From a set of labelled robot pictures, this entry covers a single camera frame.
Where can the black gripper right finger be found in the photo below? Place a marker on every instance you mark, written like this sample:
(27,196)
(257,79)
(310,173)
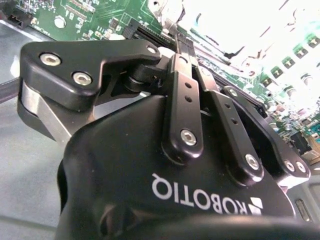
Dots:
(232,130)

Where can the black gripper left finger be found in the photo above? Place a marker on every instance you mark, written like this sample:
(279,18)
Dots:
(105,52)

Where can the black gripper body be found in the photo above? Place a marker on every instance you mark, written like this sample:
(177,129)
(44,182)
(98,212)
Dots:
(112,175)

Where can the metal locking lever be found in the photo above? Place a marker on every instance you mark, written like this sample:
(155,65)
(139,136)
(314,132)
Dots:
(171,26)

